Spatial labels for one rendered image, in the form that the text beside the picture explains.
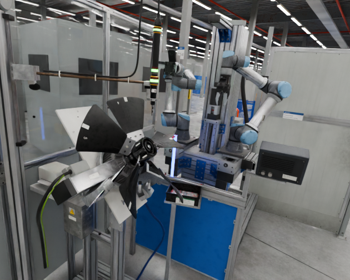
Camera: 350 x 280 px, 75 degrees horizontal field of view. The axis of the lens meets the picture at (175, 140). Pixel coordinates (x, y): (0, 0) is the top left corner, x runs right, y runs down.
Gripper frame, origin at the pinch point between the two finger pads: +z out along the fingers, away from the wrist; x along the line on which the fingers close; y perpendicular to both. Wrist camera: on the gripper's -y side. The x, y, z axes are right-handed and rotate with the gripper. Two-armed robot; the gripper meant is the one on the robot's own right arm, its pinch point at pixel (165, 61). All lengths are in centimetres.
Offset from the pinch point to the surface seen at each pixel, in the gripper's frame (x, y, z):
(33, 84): 53, 18, 43
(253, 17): -55, -296, -1104
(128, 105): 15.7, 26.4, 14.2
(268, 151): -66, 45, -1
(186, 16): 152, -184, -651
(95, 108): 17, 25, 45
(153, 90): -0.5, 16.1, 18.8
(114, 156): 14, 52, 32
